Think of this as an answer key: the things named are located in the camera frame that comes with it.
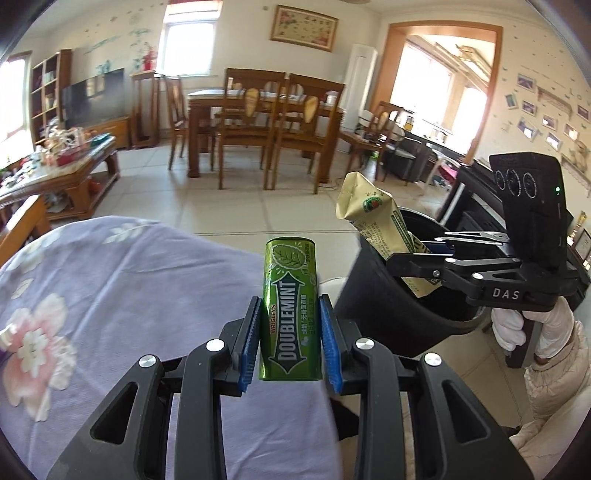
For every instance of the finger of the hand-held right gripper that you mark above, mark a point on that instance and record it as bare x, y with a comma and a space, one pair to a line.
415, 265
475, 239

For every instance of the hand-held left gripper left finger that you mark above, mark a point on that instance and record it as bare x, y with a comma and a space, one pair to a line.
249, 341

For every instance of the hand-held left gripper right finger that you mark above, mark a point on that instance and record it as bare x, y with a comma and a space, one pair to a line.
330, 346

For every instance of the green gum can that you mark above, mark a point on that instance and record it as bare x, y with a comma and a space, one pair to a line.
286, 314

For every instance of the black trash bin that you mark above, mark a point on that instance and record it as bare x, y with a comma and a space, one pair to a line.
383, 314

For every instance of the beige green snack wrapper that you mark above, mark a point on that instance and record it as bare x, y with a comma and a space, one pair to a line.
378, 217

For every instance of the person's right hand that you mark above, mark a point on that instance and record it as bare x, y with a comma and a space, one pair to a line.
508, 327

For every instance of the black piano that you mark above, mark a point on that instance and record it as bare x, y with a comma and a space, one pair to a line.
475, 194

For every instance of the purple floral cloth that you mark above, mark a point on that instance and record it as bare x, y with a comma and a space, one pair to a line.
138, 286

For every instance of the wooden door arch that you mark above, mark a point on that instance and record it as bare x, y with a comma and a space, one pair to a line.
494, 92

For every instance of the wooden dining chair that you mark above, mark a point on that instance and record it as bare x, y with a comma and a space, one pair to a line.
244, 134
175, 110
304, 138
378, 129

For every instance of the white standing air conditioner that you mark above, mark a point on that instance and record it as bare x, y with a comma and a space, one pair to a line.
360, 83

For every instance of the wooden dining table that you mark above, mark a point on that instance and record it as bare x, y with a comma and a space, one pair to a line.
198, 115

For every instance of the wooden coffee table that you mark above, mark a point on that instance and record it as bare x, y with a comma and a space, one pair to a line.
78, 184

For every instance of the wooden television stand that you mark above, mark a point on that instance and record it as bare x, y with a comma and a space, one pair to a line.
108, 131

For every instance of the wooden armchair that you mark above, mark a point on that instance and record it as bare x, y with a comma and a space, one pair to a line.
23, 221

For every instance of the tall wooden plant stand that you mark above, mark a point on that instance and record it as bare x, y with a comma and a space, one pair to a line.
145, 106

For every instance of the framed floral picture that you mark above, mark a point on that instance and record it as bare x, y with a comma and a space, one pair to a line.
304, 27

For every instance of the coffee table clutter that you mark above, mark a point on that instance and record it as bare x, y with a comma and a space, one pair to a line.
60, 147

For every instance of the flat screen television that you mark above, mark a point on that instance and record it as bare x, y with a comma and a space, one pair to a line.
92, 99

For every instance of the red flower plant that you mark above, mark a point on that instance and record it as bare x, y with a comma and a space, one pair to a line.
148, 57

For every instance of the window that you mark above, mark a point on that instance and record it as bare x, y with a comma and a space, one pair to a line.
189, 46

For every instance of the wooden bookshelf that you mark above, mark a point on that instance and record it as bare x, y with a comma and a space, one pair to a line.
48, 87

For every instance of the small gold picture frame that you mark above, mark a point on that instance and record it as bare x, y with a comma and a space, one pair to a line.
582, 247

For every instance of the group of wall photo frames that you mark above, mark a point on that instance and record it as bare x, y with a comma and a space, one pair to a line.
545, 115

